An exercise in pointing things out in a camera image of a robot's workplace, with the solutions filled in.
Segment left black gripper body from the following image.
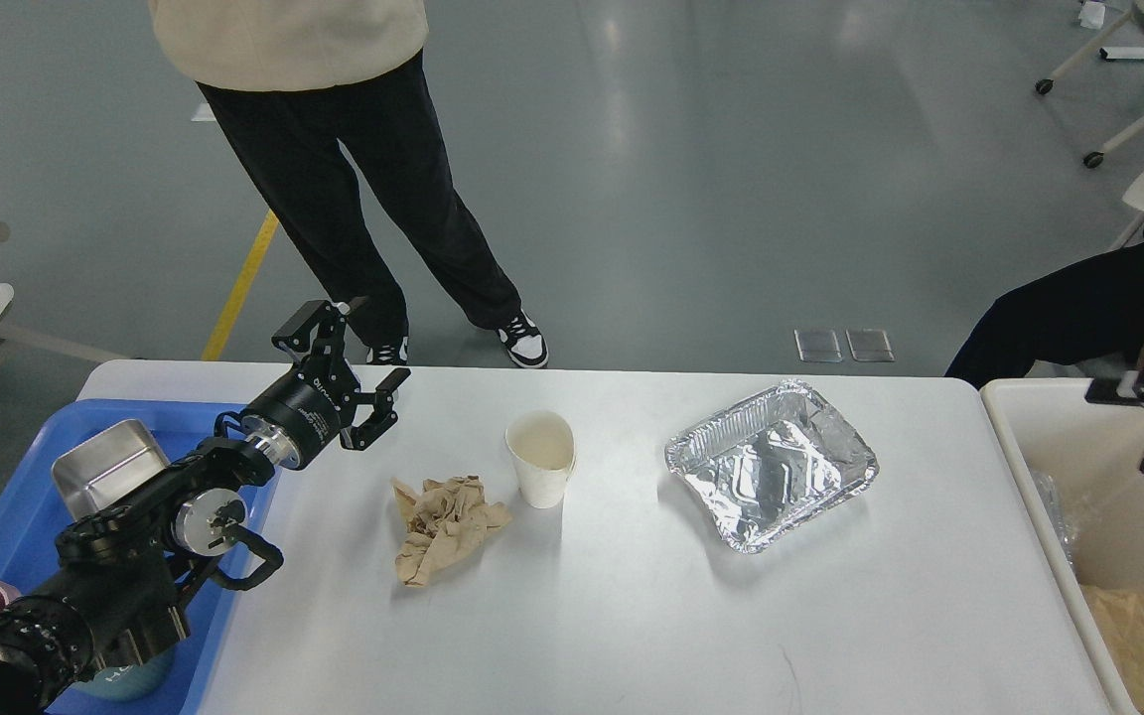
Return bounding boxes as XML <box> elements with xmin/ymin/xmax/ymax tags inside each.
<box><xmin>239</xmin><ymin>372</ymin><xmax>359</xmax><ymax>471</ymax></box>

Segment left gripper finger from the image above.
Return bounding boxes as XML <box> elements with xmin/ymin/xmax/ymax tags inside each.
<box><xmin>271</xmin><ymin>297</ymin><xmax>366</xmax><ymax>383</ymax></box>
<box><xmin>337</xmin><ymin>367</ymin><xmax>410</xmax><ymax>451</ymax></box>

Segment stainless steel box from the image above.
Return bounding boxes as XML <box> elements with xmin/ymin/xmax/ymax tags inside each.
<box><xmin>51</xmin><ymin>418</ymin><xmax>170</xmax><ymax>521</ymax></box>

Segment aluminium foil tray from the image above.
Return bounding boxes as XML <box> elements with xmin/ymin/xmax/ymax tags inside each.
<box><xmin>664</xmin><ymin>378</ymin><xmax>880</xmax><ymax>555</ymax></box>

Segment teal mug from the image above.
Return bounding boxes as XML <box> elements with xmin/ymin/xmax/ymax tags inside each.
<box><xmin>71</xmin><ymin>648</ymin><xmax>176</xmax><ymax>702</ymax></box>

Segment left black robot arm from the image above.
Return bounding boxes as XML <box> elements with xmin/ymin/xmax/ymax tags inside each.
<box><xmin>0</xmin><ymin>297</ymin><xmax>410</xmax><ymax>714</ymax></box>

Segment crumpled brown paper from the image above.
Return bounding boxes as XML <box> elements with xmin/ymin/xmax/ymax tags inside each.
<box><xmin>391</xmin><ymin>475</ymin><xmax>513</xmax><ymax>588</ymax></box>

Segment white paper cup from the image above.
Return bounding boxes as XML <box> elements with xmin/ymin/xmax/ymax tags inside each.
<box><xmin>503</xmin><ymin>410</ymin><xmax>575</xmax><ymax>508</ymax></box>

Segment standing person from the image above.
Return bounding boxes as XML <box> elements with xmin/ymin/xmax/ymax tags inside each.
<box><xmin>146</xmin><ymin>1</ymin><xmax>549</xmax><ymax>370</ymax></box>

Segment blue plastic tray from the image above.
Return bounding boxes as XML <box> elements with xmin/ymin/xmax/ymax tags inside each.
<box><xmin>0</xmin><ymin>411</ymin><xmax>283</xmax><ymax>714</ymax></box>

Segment white plastic bin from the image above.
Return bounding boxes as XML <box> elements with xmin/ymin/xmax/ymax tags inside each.
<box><xmin>980</xmin><ymin>378</ymin><xmax>1144</xmax><ymax>714</ymax></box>

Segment seated person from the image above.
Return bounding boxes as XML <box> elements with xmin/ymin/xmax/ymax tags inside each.
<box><xmin>943</xmin><ymin>243</ymin><xmax>1144</xmax><ymax>389</ymax></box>

